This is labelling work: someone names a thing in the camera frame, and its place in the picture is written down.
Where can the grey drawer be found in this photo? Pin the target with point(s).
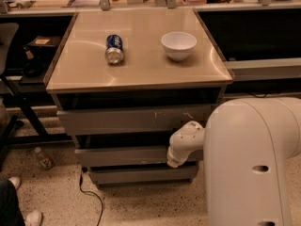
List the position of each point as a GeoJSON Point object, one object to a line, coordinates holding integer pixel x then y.
{"type": "Point", "coordinates": [108, 177]}
{"type": "Point", "coordinates": [132, 119]}
{"type": "Point", "coordinates": [121, 156]}

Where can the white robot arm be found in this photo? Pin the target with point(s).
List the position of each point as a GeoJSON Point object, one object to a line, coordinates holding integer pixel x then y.
{"type": "Point", "coordinates": [245, 145]}

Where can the grey bottom drawer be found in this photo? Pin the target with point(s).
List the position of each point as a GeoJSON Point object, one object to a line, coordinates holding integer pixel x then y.
{"type": "Point", "coordinates": [108, 177]}

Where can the grey top drawer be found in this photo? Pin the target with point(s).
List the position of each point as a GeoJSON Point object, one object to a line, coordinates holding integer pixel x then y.
{"type": "Point", "coordinates": [132, 119]}

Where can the grey drawer cabinet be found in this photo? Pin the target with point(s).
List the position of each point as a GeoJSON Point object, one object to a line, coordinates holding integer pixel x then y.
{"type": "Point", "coordinates": [81, 77]}

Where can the white bowl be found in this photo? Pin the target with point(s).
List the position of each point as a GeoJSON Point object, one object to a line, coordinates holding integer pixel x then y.
{"type": "Point", "coordinates": [178, 45]}

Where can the plastic bottle on floor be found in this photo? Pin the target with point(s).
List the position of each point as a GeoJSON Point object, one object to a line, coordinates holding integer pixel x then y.
{"type": "Point", "coordinates": [44, 158]}

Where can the blue soda can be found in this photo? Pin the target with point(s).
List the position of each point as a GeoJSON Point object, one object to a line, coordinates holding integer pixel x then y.
{"type": "Point", "coordinates": [114, 49]}

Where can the white shoe lower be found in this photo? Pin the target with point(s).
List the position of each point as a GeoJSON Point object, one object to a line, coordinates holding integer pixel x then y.
{"type": "Point", "coordinates": [33, 219]}

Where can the white shoe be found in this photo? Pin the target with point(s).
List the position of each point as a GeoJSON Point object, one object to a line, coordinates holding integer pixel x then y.
{"type": "Point", "coordinates": [15, 182]}
{"type": "Point", "coordinates": [33, 219]}

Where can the white shoe upper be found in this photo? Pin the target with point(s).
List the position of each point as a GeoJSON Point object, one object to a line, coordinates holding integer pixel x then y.
{"type": "Point", "coordinates": [15, 182]}

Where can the dark trouser leg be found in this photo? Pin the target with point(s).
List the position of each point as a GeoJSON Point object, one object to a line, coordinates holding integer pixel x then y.
{"type": "Point", "coordinates": [10, 213]}

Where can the black box with label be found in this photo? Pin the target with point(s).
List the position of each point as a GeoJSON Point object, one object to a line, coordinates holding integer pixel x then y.
{"type": "Point", "coordinates": [44, 46]}

